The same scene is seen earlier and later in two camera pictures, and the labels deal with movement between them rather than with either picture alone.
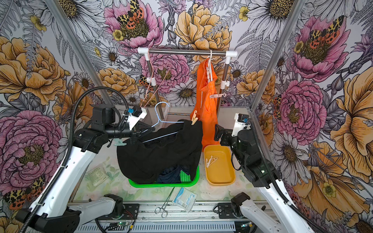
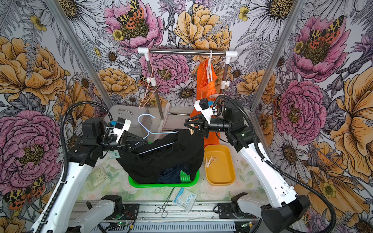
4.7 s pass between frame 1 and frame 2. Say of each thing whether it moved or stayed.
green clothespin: moved
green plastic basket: stayed
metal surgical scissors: stayed
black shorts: stayed
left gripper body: moved
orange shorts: stayed
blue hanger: moved
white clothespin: stayed
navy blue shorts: stayed
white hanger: stayed
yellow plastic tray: stayed
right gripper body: moved
